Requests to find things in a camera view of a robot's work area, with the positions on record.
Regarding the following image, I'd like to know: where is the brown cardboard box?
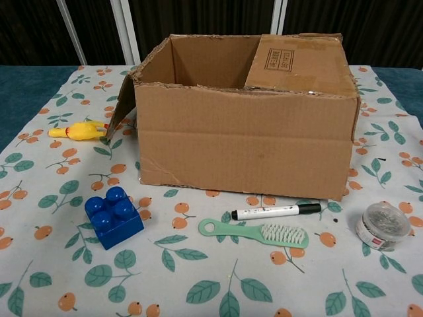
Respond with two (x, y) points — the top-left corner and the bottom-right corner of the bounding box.
(106, 32), (362, 202)

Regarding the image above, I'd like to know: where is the white marker with black cap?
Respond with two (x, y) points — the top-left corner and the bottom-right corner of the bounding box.
(230, 202), (323, 222)

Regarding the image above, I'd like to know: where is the mint green plastic brush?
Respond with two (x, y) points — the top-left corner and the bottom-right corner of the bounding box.
(198, 217), (311, 250)

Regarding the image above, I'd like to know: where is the blue plastic building block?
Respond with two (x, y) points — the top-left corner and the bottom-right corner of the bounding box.
(83, 186), (145, 251)

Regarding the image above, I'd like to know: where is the floral leaf print tablecloth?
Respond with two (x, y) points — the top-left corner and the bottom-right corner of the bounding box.
(0, 64), (423, 317)

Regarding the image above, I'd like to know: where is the yellow rubber chicken toy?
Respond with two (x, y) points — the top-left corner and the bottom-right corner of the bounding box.
(47, 120), (110, 141)

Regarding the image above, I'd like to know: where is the round clear pin container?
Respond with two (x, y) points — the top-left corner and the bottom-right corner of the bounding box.
(355, 201), (412, 252)

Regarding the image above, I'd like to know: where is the wide white frame post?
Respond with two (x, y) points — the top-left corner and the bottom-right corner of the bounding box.
(110, 0), (141, 65)

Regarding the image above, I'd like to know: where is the thin white frame post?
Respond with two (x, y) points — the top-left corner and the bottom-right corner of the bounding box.
(56, 0), (89, 65)

